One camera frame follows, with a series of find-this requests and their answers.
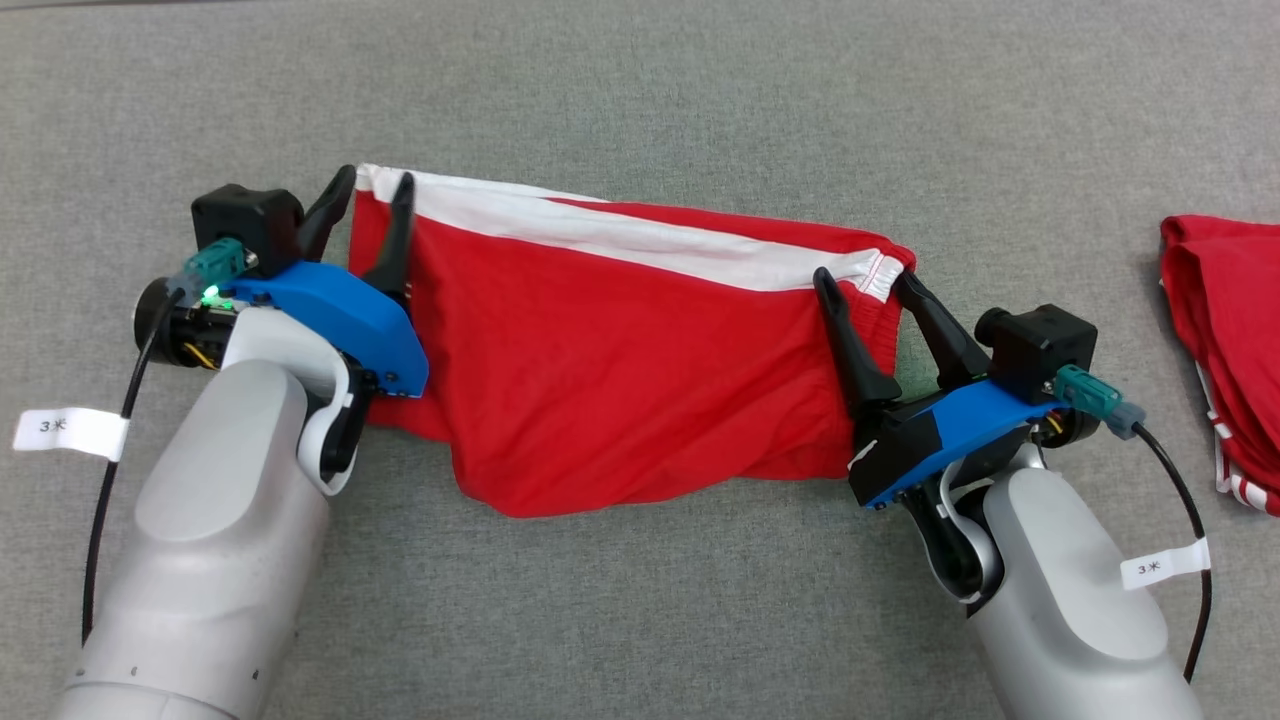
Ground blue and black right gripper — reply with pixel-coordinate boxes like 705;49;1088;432
812;266;1063;513

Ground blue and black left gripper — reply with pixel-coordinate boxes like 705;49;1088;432
235;164;431;399

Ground red jersey number 23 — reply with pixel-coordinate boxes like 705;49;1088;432
347;163;918;519

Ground red shorts with white trim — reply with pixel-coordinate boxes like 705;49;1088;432
1158;213;1280;518

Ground left black cable with teal plug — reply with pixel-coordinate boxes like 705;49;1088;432
80;237;251;646

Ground black cable with teal plug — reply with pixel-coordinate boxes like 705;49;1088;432
80;237;251;646
1053;364;1214;686

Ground right black cable with teal plug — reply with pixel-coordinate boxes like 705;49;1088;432
1053;364;1214;686

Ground white right cable label tag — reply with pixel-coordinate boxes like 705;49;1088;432
1120;537;1212;592

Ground white cable label tag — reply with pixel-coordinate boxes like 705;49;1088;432
13;407;131;463
1120;537;1212;592

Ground white left cable label tag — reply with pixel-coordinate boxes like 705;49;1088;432
13;407;131;463

